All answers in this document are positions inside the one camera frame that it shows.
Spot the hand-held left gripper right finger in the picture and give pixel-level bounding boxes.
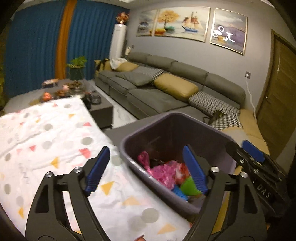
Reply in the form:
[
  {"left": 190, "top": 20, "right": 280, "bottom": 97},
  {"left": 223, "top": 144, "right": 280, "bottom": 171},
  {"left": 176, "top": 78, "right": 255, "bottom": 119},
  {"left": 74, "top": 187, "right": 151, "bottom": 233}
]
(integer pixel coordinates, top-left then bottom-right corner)
[{"left": 183, "top": 145, "right": 266, "bottom": 241}]

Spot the grey plastic bin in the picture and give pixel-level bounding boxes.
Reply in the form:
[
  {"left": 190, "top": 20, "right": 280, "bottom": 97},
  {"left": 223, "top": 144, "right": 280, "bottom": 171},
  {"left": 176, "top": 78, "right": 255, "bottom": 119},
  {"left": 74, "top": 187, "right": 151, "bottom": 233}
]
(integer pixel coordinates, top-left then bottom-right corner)
[{"left": 120, "top": 112, "right": 238, "bottom": 216}]

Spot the brown wooden door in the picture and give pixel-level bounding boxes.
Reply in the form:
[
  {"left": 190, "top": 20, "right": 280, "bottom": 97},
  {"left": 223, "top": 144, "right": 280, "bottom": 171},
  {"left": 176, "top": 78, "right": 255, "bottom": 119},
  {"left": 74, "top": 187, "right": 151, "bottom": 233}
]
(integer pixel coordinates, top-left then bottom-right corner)
[{"left": 257, "top": 29, "right": 296, "bottom": 151}]

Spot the white garment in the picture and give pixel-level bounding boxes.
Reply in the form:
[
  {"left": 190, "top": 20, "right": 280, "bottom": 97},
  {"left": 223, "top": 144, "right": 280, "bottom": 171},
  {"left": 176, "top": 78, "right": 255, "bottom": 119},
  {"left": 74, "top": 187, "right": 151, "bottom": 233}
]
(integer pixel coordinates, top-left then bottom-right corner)
[{"left": 110, "top": 58, "right": 127, "bottom": 69}]

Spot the grey sofa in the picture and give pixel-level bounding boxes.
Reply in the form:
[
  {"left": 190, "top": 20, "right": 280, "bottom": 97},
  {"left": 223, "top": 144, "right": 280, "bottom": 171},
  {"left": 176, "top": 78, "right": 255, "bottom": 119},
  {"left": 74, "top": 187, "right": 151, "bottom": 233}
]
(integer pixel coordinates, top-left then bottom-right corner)
[{"left": 94, "top": 52, "right": 247, "bottom": 121}]

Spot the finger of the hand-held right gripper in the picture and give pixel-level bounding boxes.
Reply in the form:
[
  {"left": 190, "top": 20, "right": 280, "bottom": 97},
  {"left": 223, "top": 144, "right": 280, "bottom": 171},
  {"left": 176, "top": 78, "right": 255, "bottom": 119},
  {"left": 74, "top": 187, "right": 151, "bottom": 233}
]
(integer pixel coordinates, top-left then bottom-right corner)
[
  {"left": 226, "top": 140, "right": 259, "bottom": 176},
  {"left": 242, "top": 140, "right": 266, "bottom": 163}
]

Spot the large yellow cushion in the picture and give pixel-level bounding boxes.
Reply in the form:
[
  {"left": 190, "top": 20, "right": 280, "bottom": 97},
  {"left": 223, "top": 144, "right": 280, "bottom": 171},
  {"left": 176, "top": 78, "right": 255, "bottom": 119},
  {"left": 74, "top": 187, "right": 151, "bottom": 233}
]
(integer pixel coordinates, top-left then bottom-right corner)
[{"left": 154, "top": 74, "right": 199, "bottom": 101}]

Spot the red white plastic bag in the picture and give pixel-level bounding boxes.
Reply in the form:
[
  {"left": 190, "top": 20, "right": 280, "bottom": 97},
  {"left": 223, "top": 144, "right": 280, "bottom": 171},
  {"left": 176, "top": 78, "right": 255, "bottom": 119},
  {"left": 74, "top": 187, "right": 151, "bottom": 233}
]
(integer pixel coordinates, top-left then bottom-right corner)
[{"left": 172, "top": 162, "right": 192, "bottom": 183}]

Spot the potted plant in dark pot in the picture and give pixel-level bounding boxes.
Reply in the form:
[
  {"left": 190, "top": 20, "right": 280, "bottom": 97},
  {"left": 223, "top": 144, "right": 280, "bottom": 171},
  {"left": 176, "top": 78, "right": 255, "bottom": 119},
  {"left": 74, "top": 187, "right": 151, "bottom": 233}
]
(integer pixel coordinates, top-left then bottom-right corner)
[{"left": 67, "top": 56, "right": 88, "bottom": 80}]

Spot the orange flower decoration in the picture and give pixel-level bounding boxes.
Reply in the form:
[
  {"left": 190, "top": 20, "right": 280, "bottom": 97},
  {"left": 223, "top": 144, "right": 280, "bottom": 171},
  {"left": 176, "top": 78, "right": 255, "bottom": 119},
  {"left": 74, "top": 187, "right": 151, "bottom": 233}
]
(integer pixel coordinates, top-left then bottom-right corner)
[{"left": 116, "top": 12, "right": 130, "bottom": 25}]

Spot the grey cushion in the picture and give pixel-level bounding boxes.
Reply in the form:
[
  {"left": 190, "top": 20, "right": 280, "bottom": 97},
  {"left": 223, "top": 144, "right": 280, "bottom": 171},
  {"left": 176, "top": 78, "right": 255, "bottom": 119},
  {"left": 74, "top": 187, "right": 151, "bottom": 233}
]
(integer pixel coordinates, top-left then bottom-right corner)
[{"left": 116, "top": 72, "right": 153, "bottom": 87}]

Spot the blue foam net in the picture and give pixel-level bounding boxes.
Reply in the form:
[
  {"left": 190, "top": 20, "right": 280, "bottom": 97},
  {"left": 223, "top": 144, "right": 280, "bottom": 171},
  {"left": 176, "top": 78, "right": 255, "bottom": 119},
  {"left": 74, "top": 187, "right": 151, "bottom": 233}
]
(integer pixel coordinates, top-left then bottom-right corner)
[{"left": 172, "top": 185, "right": 188, "bottom": 201}]

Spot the tree and sailboat painting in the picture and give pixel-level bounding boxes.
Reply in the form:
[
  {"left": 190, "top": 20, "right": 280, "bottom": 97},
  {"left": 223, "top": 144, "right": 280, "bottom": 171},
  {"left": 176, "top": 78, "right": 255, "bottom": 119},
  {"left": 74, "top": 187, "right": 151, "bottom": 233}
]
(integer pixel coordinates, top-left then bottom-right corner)
[{"left": 154, "top": 6, "right": 211, "bottom": 42}]

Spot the dark grey coffee table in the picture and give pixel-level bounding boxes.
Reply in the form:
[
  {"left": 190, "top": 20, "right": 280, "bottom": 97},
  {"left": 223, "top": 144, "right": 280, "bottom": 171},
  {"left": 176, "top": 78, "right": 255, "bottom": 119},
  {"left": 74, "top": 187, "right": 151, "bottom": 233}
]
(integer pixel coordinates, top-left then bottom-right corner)
[{"left": 5, "top": 79, "right": 115, "bottom": 129}]

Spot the small grey framed painting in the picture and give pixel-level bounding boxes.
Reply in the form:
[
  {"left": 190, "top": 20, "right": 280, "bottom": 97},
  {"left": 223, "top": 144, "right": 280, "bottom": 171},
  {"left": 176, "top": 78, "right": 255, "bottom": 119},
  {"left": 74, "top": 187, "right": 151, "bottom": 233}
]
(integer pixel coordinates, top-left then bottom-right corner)
[{"left": 136, "top": 9, "right": 158, "bottom": 37}]

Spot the white power cable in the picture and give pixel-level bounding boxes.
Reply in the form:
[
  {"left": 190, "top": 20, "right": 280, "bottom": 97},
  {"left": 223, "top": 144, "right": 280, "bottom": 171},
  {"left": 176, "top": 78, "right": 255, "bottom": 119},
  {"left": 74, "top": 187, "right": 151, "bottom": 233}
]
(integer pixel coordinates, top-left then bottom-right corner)
[{"left": 246, "top": 77, "right": 257, "bottom": 116}]

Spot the black white patterned cushion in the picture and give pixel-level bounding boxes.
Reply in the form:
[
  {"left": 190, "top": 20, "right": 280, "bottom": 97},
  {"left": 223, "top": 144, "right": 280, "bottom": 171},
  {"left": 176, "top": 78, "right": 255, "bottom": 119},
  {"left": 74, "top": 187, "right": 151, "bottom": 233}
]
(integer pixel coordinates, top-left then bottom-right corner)
[
  {"left": 188, "top": 91, "right": 241, "bottom": 116},
  {"left": 211, "top": 113, "right": 242, "bottom": 130},
  {"left": 134, "top": 67, "right": 164, "bottom": 82}
]

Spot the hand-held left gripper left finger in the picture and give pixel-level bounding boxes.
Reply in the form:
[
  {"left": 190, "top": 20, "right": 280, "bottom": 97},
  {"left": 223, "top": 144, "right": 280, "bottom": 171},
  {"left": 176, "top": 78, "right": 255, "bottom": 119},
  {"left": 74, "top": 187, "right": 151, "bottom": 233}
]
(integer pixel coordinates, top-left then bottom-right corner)
[{"left": 25, "top": 146, "right": 111, "bottom": 241}]

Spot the small yellow cushion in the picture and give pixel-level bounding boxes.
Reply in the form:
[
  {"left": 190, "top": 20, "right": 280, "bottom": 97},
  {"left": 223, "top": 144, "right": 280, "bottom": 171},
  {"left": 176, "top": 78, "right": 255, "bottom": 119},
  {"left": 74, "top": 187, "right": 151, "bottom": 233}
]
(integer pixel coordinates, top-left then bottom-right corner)
[{"left": 116, "top": 62, "right": 139, "bottom": 72}]

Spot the purple framed painting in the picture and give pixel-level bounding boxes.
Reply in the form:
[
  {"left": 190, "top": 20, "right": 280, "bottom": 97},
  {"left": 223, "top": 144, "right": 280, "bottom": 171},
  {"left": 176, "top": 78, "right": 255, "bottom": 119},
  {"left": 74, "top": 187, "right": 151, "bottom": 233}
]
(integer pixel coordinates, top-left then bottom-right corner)
[{"left": 210, "top": 8, "right": 248, "bottom": 55}]

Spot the white floor air conditioner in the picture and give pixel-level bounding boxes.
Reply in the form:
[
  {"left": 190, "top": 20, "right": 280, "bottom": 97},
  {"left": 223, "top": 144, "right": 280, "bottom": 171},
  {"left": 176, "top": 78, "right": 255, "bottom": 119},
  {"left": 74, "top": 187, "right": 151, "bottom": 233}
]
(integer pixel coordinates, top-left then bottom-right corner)
[{"left": 109, "top": 24, "right": 127, "bottom": 59}]

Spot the green foam net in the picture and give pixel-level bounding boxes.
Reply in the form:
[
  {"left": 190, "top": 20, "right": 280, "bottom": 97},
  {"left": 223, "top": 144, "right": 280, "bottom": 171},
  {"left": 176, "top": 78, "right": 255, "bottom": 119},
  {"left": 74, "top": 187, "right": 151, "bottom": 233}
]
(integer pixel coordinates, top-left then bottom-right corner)
[{"left": 180, "top": 176, "right": 201, "bottom": 197}]

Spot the blue curtain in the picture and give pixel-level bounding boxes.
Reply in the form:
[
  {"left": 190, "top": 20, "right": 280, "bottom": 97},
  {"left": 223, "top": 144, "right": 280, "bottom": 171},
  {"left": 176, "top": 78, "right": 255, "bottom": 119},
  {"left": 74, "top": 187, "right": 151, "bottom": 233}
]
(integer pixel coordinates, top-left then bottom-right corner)
[
  {"left": 67, "top": 5, "right": 130, "bottom": 80},
  {"left": 5, "top": 0, "right": 66, "bottom": 98}
]

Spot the black garment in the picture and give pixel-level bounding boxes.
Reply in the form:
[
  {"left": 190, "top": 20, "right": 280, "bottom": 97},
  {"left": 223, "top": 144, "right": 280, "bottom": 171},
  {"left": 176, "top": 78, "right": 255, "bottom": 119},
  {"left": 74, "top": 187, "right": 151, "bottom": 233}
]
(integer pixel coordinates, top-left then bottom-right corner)
[{"left": 95, "top": 59, "right": 111, "bottom": 71}]

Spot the orange curtain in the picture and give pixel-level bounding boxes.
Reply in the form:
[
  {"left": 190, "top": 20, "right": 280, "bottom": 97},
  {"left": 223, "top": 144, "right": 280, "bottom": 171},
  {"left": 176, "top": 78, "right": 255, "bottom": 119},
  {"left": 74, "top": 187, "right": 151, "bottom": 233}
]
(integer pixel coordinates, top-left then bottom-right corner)
[{"left": 55, "top": 0, "right": 78, "bottom": 80}]

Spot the white printed tablecloth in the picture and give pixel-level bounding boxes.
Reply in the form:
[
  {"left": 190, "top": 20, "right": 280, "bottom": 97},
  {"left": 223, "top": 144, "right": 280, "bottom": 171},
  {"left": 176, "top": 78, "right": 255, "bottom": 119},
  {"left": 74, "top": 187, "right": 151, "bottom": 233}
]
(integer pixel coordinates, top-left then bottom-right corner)
[{"left": 0, "top": 97, "right": 192, "bottom": 241}]

